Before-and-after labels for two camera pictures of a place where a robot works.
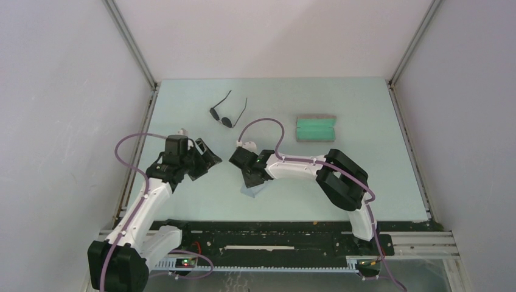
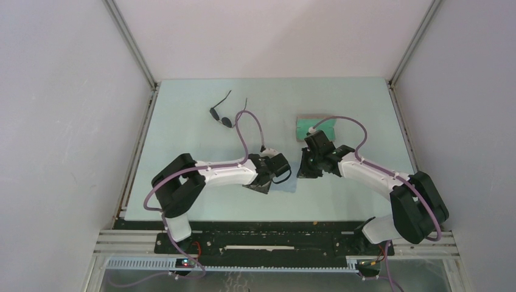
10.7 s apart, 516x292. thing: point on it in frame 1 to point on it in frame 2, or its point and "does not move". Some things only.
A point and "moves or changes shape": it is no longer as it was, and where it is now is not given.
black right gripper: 249,182 to 305,171
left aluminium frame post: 122,25 does not move
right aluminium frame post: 413,42 does not move
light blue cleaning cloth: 254,190 moves or changes shape
